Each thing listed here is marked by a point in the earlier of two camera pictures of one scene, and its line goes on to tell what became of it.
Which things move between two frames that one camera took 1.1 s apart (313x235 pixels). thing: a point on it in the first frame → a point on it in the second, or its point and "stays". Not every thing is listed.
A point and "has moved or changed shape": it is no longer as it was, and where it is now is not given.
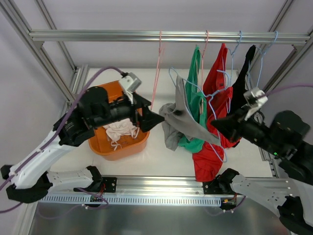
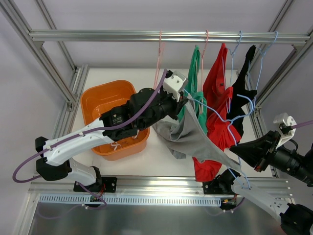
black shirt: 238,88 stays
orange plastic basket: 100,143 stays
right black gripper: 239,126 → 266,151
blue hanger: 216,135 → 229,127
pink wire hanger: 161,49 stays
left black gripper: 136,110 → 178,105
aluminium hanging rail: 167,35 stays
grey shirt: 177,120 has moved or changed shape
